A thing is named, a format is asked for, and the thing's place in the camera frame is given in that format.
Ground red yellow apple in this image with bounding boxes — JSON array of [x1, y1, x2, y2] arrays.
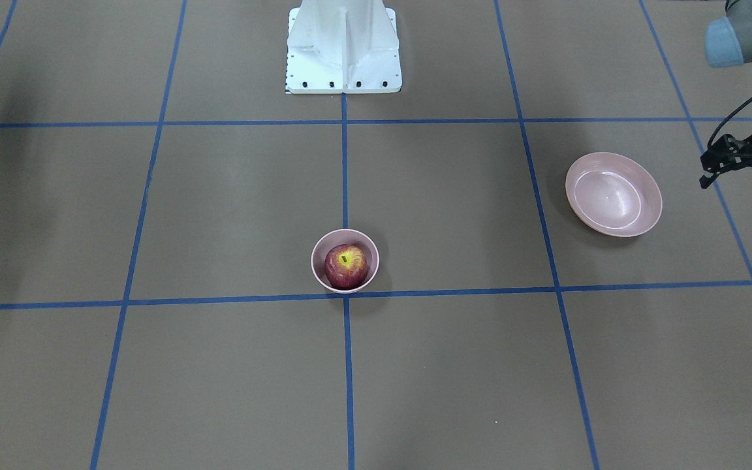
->
[[323, 243, 369, 290]]

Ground pink bowl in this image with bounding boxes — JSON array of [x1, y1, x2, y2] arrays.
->
[[311, 228, 380, 294]]

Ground pink plate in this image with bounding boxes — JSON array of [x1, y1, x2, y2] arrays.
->
[[565, 152, 663, 238]]

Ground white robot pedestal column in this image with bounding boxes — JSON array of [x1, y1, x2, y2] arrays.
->
[[285, 1, 403, 95]]

